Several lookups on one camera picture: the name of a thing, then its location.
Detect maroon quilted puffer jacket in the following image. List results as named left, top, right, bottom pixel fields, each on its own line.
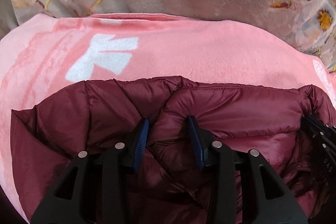
left=10, top=76, right=335, bottom=223

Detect pink plush blanket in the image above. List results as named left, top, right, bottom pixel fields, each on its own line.
left=1, top=14, right=335, bottom=215

